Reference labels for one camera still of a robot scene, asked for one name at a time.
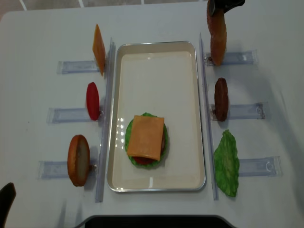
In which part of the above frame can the upright red tomato slice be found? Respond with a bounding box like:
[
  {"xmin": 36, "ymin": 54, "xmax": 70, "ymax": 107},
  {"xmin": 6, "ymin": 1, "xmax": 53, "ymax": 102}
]
[{"xmin": 86, "ymin": 82, "xmax": 100, "ymax": 121}]

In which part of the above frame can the upright bun half right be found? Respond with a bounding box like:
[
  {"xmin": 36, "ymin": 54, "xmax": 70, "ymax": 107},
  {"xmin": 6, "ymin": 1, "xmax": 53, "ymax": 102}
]
[{"xmin": 209, "ymin": 14, "xmax": 228, "ymax": 66}]

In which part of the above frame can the brown patty in burger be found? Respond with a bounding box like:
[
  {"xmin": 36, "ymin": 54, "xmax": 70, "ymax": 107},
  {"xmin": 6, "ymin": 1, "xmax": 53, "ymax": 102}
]
[{"xmin": 161, "ymin": 132, "xmax": 166, "ymax": 153}]

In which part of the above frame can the upright orange cheese slice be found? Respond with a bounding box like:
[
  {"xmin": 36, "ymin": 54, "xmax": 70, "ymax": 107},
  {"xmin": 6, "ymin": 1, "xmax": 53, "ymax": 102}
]
[{"xmin": 92, "ymin": 24, "xmax": 106, "ymax": 76}]

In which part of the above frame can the green lettuce in burger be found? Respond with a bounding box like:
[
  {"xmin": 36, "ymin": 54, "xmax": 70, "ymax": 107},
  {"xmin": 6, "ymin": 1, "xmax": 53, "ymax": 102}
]
[{"xmin": 124, "ymin": 113, "xmax": 169, "ymax": 169}]

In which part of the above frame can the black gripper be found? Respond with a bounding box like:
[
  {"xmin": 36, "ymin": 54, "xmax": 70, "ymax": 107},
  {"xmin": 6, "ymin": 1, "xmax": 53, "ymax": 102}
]
[{"xmin": 209, "ymin": 0, "xmax": 245, "ymax": 16}]

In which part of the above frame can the upright brown meat patty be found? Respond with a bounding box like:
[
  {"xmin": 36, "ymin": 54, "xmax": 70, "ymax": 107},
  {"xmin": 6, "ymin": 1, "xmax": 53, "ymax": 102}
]
[{"xmin": 214, "ymin": 78, "xmax": 229, "ymax": 122}]

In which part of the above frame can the clear bun holder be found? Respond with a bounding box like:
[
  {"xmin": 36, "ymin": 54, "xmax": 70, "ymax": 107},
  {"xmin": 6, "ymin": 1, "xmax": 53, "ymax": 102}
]
[
  {"xmin": 203, "ymin": 49, "xmax": 258, "ymax": 66},
  {"xmin": 37, "ymin": 160, "xmax": 98, "ymax": 179}
]

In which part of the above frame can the clear lettuce holder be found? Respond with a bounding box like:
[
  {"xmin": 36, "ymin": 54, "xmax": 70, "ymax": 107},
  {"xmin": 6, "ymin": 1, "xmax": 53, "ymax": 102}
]
[{"xmin": 239, "ymin": 156, "xmax": 283, "ymax": 177}]

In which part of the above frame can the clear tomato holder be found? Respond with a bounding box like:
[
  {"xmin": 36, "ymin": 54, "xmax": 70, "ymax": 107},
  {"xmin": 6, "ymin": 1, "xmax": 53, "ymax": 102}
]
[{"xmin": 47, "ymin": 108, "xmax": 93, "ymax": 124}]

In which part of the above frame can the upright bun half left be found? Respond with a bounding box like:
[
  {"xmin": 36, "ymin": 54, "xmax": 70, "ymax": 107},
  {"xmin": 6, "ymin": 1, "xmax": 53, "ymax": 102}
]
[{"xmin": 67, "ymin": 134, "xmax": 90, "ymax": 187}]

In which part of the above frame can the upright green lettuce leaf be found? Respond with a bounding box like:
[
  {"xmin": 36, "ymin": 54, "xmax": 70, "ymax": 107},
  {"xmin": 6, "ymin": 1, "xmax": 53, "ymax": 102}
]
[{"xmin": 213, "ymin": 130, "xmax": 240, "ymax": 197}]

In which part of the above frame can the black object bottom left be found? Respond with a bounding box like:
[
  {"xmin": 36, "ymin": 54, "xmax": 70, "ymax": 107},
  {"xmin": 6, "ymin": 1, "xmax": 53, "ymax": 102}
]
[{"xmin": 0, "ymin": 182, "xmax": 16, "ymax": 228}]

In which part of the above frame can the clear left bun holder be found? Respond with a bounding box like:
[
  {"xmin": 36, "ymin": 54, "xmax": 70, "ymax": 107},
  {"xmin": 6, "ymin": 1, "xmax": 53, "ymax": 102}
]
[{"xmin": 37, "ymin": 160, "xmax": 98, "ymax": 179}]

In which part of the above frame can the clear right bun holder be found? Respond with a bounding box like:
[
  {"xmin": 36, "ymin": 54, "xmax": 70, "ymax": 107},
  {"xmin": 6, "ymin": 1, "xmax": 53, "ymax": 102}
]
[{"xmin": 203, "ymin": 49, "xmax": 258, "ymax": 66}]

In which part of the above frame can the white rectangular metal tray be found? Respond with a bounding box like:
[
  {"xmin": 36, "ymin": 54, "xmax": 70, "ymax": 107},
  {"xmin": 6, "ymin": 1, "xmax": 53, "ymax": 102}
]
[{"xmin": 107, "ymin": 41, "xmax": 206, "ymax": 192}]

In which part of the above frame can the upright bun half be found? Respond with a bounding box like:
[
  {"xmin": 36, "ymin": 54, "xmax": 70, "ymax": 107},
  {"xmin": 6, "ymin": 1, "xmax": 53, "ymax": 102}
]
[
  {"xmin": 209, "ymin": 14, "xmax": 228, "ymax": 66},
  {"xmin": 67, "ymin": 134, "xmax": 90, "ymax": 187}
]

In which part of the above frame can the clear patty holder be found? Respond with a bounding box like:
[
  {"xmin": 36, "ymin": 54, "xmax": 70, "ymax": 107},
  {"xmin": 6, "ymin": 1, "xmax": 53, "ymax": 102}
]
[{"xmin": 210, "ymin": 102, "xmax": 269, "ymax": 120}]

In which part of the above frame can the red tomato slice in burger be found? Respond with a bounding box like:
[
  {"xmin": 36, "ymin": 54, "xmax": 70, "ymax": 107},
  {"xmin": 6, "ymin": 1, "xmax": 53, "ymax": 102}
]
[{"xmin": 132, "ymin": 157, "xmax": 155, "ymax": 165}]

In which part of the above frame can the orange cheese slice on burger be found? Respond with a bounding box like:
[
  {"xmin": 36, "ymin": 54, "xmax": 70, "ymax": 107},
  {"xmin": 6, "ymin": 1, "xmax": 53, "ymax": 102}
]
[{"xmin": 127, "ymin": 115, "xmax": 164, "ymax": 161}]

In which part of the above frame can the clear cheese holder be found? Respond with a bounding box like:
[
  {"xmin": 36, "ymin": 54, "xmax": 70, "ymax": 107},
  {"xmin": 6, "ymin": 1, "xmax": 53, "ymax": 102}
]
[{"xmin": 57, "ymin": 60, "xmax": 99, "ymax": 75}]

